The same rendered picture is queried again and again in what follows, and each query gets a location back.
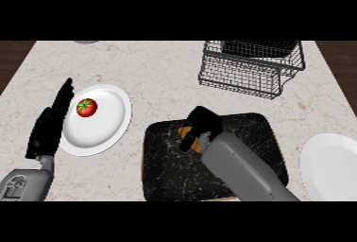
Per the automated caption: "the empty white plate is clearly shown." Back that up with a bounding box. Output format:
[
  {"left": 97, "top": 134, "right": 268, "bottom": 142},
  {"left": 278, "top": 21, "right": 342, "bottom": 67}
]
[{"left": 297, "top": 132, "right": 357, "bottom": 202}]

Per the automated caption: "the brown croissant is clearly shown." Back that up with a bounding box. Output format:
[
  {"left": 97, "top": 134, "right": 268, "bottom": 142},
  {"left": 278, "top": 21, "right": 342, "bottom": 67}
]
[{"left": 176, "top": 126, "right": 204, "bottom": 154}]

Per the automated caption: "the red tomato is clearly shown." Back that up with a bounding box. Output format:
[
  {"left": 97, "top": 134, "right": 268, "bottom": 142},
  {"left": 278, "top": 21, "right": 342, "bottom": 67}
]
[{"left": 75, "top": 97, "right": 98, "bottom": 118}]

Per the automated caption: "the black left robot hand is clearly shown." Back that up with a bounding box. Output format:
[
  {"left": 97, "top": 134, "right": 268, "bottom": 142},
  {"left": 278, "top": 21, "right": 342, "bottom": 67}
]
[{"left": 23, "top": 77, "right": 75, "bottom": 160}]

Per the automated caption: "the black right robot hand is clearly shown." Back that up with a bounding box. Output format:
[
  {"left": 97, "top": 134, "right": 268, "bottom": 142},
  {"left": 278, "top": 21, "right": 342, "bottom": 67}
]
[{"left": 178, "top": 105, "right": 224, "bottom": 153}]

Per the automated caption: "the white plate with tomato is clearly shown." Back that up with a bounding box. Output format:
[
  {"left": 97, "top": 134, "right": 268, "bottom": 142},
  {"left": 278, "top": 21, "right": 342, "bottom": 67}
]
[{"left": 57, "top": 83, "right": 134, "bottom": 157}]

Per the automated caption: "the black marbled tray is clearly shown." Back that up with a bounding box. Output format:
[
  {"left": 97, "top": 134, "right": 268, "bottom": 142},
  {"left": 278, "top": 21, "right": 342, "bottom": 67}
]
[{"left": 140, "top": 112, "right": 290, "bottom": 202}]

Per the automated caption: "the black wire tiered basket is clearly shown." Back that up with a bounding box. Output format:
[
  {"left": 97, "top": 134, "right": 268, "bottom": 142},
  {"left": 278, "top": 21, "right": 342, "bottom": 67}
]
[{"left": 197, "top": 41, "right": 306, "bottom": 100}]

